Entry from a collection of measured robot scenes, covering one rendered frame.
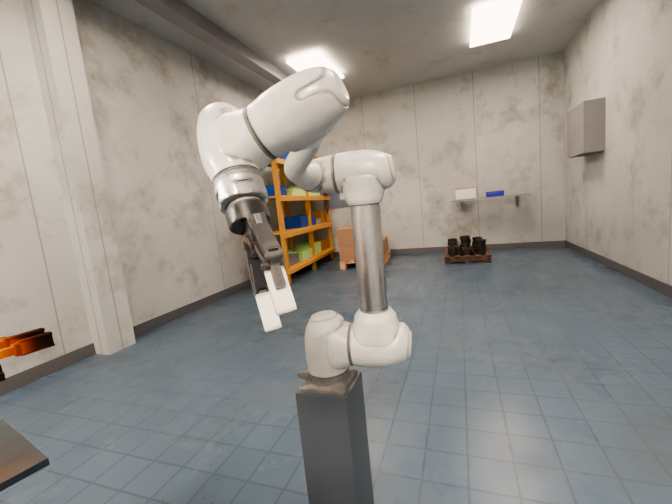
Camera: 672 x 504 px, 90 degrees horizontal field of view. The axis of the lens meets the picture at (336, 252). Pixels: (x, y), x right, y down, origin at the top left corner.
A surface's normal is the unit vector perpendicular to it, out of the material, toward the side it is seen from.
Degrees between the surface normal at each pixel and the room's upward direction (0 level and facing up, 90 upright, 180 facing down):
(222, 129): 70
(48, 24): 90
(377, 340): 88
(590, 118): 90
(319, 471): 90
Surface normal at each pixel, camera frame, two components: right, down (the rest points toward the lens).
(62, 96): 0.94, -0.05
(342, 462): -0.34, 0.16
